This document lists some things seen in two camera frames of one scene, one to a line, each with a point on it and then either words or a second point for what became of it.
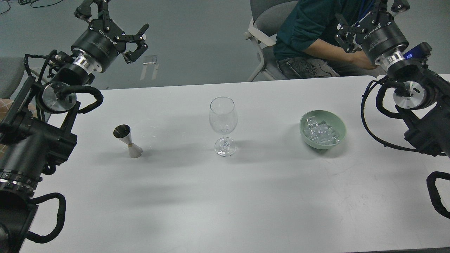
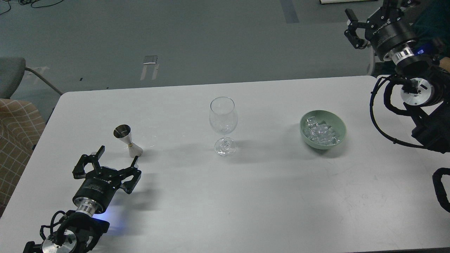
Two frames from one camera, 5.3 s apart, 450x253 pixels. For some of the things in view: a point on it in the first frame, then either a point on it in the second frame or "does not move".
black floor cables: [24, 2] does not move
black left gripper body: [98, 46] -> [100, 185]
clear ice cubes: [321, 133] does not move
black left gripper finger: [131, 57] -> [129, 186]
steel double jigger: [123, 132] does not move
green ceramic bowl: [322, 129] does not move
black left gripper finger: [84, 11] -> [79, 171]
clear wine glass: [223, 118] does not move
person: [305, 46] -> [432, 28]
